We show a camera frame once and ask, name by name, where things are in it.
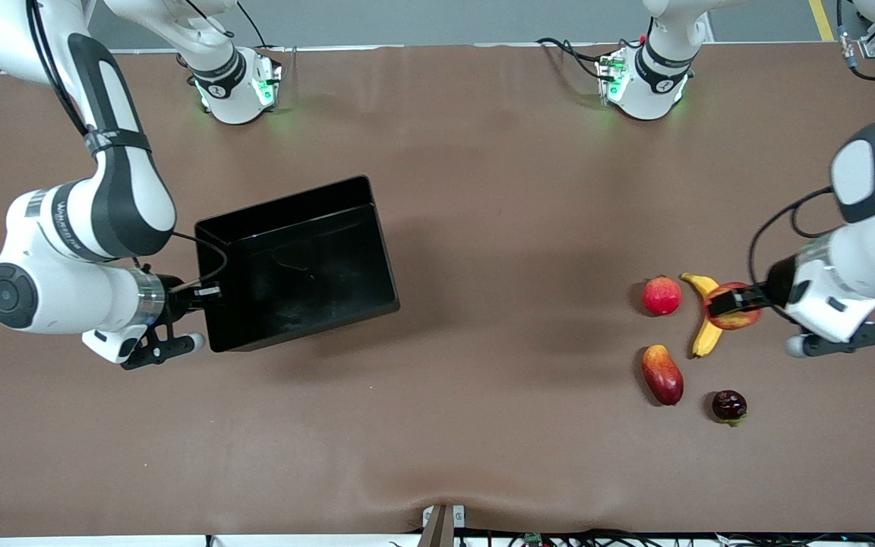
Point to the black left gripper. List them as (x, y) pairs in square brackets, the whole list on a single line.
[(778, 285)]

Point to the red yellow apple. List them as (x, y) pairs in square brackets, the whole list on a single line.
[(737, 321)]

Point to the red round apple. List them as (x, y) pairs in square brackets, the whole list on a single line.
[(661, 296)]

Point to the black rectangular plastic box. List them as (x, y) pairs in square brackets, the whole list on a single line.
[(301, 266)]

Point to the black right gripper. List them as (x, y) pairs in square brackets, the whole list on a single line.
[(176, 295)]

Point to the red yellow mango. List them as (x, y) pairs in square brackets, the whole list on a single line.
[(663, 376)]

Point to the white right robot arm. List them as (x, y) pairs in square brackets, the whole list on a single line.
[(65, 220)]

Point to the brown table mat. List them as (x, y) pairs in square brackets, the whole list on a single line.
[(483, 190)]

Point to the yellow banana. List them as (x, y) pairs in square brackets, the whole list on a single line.
[(706, 338)]

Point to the metal camera pole bracket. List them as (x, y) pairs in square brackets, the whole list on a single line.
[(441, 528)]

